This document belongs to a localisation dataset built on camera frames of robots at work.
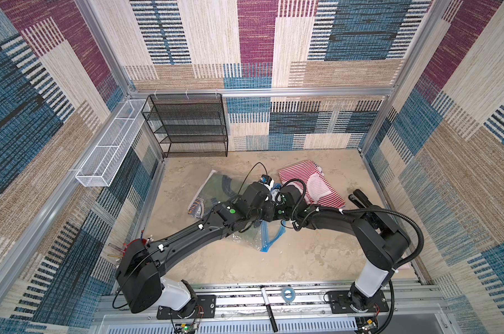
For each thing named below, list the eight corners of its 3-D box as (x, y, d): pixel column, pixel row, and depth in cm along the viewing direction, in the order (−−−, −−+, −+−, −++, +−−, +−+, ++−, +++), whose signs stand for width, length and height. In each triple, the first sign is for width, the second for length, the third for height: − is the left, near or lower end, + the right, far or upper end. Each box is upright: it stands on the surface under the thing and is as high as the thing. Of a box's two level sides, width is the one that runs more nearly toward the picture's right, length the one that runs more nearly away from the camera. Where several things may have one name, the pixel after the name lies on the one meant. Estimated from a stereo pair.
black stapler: (361, 212, 98) (366, 206, 94) (348, 197, 103) (351, 191, 99) (368, 208, 99) (372, 202, 95) (354, 194, 104) (358, 188, 100)
